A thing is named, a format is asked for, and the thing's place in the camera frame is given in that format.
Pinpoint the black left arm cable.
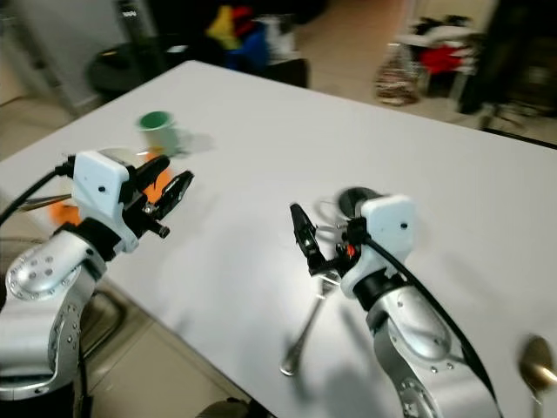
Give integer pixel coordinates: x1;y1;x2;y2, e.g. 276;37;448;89
0;160;76;226

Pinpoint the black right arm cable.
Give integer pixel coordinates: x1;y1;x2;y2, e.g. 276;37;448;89
362;237;504;412

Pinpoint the black furniture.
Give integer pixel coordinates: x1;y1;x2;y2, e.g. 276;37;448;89
477;0;557;133

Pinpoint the colourful toy pile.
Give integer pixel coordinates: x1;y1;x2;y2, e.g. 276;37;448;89
205;3;304;72

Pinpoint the black metal chair frame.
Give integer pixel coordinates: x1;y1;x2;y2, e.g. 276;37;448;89
77;286;133;371

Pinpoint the grey metal stand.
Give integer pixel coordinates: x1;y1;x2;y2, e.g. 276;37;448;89
9;0;92;112

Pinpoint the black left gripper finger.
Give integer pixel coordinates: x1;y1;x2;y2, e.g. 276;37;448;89
136;154;172;185
153;169;196;220

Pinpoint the metal cutlery piece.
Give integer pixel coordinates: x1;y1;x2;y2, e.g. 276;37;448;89
10;192;72;212

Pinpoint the green mug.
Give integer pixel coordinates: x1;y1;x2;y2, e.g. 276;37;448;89
136;110;194;159

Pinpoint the red cloth item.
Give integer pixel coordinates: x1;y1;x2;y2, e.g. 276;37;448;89
418;44;469;79

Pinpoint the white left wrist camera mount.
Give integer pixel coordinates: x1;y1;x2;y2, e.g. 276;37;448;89
70;149;142;256

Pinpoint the white mug with dark inside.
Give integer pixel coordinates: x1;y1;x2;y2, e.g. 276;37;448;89
317;185;382;255

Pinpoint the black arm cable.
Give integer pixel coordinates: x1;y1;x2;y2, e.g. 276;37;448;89
362;237;504;412
0;160;76;226

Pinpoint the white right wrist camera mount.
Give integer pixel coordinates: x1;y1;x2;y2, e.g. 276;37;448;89
339;193;418;302

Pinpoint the metal spoon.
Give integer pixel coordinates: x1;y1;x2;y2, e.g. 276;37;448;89
519;337;557;418

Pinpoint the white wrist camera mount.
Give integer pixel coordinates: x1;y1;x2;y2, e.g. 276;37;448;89
70;149;142;256
339;193;418;302

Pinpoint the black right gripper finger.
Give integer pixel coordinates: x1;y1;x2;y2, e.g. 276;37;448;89
289;202;337;280

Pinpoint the black round stool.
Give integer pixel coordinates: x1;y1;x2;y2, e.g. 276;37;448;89
94;42;171;104

